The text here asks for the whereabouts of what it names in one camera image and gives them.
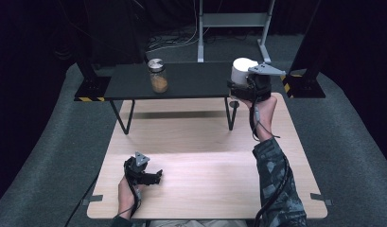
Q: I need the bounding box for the right hand-held gripper cable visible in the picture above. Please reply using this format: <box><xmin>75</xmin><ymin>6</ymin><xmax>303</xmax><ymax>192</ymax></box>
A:
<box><xmin>248</xmin><ymin>75</ymin><xmax>291</xmax><ymax>227</ymax></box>

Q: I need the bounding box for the left hand-held gripper cable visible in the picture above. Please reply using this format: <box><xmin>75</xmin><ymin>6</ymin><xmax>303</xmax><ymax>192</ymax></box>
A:
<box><xmin>114</xmin><ymin>159</ymin><xmax>143</xmax><ymax>220</ymax></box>

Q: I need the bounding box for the bundle of floor cables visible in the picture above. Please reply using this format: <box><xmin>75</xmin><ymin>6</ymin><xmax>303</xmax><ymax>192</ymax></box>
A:
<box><xmin>146</xmin><ymin>26</ymin><xmax>216</xmax><ymax>54</ymax></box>

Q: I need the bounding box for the grey metal table bracket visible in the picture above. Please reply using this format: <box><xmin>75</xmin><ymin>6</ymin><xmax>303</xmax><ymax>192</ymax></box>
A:
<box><xmin>81</xmin><ymin>194</ymin><xmax>104</xmax><ymax>206</ymax></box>
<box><xmin>309</xmin><ymin>192</ymin><xmax>334</xmax><ymax>207</ymax></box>

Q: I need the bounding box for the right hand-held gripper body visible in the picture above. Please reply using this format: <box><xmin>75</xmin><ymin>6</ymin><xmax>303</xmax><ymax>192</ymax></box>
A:
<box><xmin>244</xmin><ymin>61</ymin><xmax>287</xmax><ymax>102</ymax></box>

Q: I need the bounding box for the white metal desk frame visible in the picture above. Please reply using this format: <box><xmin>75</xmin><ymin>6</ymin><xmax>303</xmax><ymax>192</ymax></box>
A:
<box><xmin>197</xmin><ymin>0</ymin><xmax>276</xmax><ymax>66</ymax></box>

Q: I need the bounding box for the black shelf with wire legs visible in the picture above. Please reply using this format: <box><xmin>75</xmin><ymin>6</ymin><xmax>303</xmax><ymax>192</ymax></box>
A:
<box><xmin>104</xmin><ymin>61</ymin><xmax>245</xmax><ymax>135</ymax></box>

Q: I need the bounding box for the person's left hand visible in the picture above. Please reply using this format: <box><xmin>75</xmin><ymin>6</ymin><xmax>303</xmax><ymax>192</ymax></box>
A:
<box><xmin>117</xmin><ymin>175</ymin><xmax>145</xmax><ymax>220</ymax></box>

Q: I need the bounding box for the glass jar with metal lid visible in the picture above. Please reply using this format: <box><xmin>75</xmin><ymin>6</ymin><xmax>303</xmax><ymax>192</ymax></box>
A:
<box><xmin>147</xmin><ymin>58</ymin><xmax>169</xmax><ymax>95</ymax></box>

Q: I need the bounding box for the hand-held gripper cable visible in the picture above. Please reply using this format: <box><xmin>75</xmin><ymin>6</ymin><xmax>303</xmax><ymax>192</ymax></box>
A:
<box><xmin>248</xmin><ymin>75</ymin><xmax>291</xmax><ymax>227</ymax></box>
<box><xmin>114</xmin><ymin>159</ymin><xmax>143</xmax><ymax>220</ymax></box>

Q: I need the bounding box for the glass jar with white lid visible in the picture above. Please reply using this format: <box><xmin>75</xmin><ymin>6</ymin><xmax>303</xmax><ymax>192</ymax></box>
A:
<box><xmin>230</xmin><ymin>57</ymin><xmax>260</xmax><ymax>89</ymax></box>

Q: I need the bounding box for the person's right hand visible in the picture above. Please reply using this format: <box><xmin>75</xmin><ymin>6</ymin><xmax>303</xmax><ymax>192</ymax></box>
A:
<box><xmin>241</xmin><ymin>95</ymin><xmax>278</xmax><ymax>142</ymax></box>

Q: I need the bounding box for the black stand with striped tape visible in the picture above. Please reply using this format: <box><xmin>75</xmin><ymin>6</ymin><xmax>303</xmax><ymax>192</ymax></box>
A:
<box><xmin>73</xmin><ymin>0</ymin><xmax>112</xmax><ymax>103</ymax></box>
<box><xmin>279</xmin><ymin>0</ymin><xmax>327</xmax><ymax>99</ymax></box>

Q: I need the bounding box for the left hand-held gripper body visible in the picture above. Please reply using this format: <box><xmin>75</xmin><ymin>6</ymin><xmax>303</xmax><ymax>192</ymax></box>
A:
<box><xmin>123</xmin><ymin>151</ymin><xmax>151</xmax><ymax>187</ymax></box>

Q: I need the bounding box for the black floor cable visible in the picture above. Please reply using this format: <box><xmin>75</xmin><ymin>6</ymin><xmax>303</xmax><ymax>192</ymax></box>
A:
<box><xmin>63</xmin><ymin>175</ymin><xmax>99</xmax><ymax>227</ymax></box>

